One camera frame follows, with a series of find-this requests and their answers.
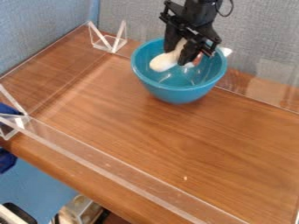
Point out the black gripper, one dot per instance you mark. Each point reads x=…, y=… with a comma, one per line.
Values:
x=188, y=24

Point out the white brown toy mushroom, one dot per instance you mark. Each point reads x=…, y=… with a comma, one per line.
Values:
x=167, y=60

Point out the blue bowl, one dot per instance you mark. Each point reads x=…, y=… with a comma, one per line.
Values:
x=179, y=85

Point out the clear acrylic back barrier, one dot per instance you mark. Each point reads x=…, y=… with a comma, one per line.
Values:
x=263, y=90

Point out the clear acrylic barrier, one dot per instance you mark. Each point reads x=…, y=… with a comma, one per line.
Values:
x=263, y=90
x=175, y=200

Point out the clear acrylic front barrier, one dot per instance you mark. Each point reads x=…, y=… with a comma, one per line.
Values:
x=175, y=200

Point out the clear box below table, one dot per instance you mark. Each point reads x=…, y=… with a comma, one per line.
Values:
x=80, y=211

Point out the black white object below table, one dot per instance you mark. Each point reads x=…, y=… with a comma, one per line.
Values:
x=13, y=215

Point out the clear acrylic corner bracket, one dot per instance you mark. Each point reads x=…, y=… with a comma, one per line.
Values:
x=106, y=42

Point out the clear acrylic left bracket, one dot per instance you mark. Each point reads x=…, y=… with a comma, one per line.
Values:
x=13, y=117

